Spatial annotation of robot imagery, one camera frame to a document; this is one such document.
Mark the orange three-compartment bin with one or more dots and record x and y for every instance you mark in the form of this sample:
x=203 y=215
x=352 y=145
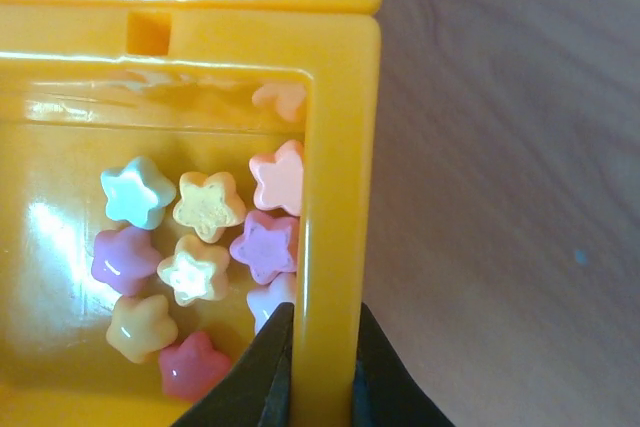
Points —
x=193 y=86

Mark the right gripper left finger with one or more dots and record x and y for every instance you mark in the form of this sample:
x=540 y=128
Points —
x=257 y=390

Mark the star candies pile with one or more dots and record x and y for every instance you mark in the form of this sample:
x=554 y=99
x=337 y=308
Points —
x=175 y=246

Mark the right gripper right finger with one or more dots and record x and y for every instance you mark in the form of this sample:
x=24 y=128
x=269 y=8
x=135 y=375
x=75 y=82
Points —
x=384 y=393

